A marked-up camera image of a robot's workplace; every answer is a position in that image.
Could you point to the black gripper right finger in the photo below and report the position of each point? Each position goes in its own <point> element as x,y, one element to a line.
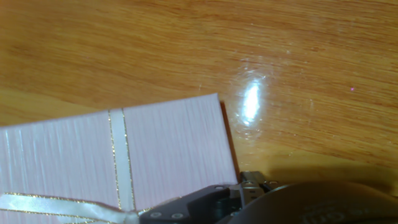
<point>250,186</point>

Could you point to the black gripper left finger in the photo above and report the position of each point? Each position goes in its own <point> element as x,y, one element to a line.
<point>205,205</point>

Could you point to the pink ribboned gift box lid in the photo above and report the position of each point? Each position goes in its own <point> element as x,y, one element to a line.
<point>171,149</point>

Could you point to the glossy wooden board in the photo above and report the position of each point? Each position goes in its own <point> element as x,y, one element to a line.
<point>280,46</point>

